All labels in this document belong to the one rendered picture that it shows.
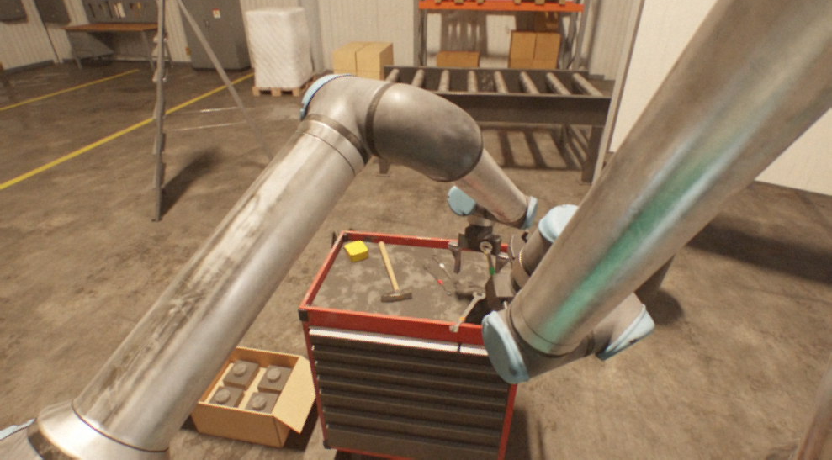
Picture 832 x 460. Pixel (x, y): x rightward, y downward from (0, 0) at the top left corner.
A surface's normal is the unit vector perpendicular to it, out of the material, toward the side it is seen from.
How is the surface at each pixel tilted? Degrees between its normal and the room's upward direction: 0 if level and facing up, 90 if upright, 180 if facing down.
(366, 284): 0
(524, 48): 90
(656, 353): 0
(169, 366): 53
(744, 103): 102
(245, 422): 90
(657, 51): 90
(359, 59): 90
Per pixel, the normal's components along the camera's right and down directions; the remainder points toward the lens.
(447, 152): 0.31, 0.48
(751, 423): 0.00, -0.88
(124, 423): 0.44, -0.20
